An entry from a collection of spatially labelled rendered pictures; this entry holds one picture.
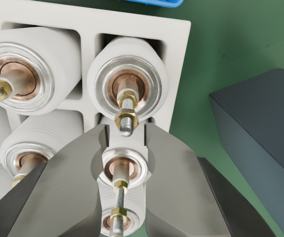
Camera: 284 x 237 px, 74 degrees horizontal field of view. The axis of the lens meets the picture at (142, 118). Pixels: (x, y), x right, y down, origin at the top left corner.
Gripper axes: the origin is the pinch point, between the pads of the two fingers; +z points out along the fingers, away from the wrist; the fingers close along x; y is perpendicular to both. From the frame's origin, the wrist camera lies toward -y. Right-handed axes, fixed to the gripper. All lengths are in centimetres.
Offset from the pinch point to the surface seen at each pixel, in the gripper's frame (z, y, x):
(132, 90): 6.5, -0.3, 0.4
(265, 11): 34.5, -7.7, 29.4
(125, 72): 9.2, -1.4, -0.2
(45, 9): 16.5, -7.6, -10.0
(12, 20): 16.5, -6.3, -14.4
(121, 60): 9.2, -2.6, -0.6
